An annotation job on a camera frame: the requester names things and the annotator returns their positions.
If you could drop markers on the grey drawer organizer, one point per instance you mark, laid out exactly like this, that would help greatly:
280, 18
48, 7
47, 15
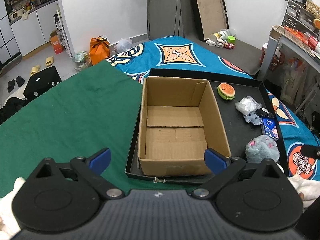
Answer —
298, 18

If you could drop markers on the white plastic bottle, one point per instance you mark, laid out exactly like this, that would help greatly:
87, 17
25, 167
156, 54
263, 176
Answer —
223, 34

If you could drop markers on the leaning black framed board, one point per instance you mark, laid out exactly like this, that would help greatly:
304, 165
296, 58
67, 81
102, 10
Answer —
210, 16

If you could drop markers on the black white pouch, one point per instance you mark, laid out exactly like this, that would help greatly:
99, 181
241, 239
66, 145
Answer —
264, 113

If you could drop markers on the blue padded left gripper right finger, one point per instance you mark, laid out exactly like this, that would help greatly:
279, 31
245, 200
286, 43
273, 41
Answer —
225, 171

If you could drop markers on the brown cardboard box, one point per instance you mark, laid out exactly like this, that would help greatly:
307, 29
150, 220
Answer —
179, 120

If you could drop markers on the black shallow tray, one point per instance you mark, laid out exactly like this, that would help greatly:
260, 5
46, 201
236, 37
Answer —
239, 128

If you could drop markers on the clear plastic bag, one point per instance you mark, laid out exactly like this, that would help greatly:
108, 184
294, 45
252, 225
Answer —
247, 105

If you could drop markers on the white plastic bag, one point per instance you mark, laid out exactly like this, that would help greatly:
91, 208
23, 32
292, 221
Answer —
123, 45

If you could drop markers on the green cloth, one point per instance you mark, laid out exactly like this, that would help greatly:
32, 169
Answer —
91, 110

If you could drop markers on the blue patterned blanket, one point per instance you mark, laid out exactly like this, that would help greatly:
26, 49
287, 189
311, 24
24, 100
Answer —
174, 52

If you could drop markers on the orange gift bag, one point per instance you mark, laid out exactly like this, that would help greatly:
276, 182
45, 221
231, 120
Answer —
99, 49

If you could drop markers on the white kitchen cabinet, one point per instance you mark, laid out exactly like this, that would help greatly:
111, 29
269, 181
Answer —
35, 31

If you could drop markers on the yellow slipper near stool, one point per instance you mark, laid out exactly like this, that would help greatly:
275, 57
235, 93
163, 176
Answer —
35, 69

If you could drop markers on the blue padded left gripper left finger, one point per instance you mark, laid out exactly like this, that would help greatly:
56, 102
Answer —
89, 170

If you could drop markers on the green lidded jar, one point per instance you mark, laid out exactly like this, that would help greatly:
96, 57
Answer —
231, 39

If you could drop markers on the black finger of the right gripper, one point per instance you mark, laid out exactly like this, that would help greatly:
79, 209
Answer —
310, 151

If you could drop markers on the red white cup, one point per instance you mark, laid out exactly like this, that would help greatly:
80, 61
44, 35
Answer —
263, 49

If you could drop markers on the orange cardboard carton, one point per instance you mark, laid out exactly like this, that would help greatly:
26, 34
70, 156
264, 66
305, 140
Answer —
55, 42

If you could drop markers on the black slippers pair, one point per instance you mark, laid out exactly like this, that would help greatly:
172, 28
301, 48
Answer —
18, 81

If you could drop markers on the white side table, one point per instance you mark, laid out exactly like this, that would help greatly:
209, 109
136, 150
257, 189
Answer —
290, 45

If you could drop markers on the hamburger plush toy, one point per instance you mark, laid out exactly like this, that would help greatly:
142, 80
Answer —
226, 91

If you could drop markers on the grey fluffy plush toy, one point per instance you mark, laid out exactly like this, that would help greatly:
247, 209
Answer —
261, 147

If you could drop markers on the black dice stool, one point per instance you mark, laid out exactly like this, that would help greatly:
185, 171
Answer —
41, 82

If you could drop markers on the blue tissue packet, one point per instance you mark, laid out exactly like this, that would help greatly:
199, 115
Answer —
268, 127

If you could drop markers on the yellow slipper far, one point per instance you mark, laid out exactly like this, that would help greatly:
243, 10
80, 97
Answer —
49, 61

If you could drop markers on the small blue-grey fabric toy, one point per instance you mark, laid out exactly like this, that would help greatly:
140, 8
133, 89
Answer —
252, 118

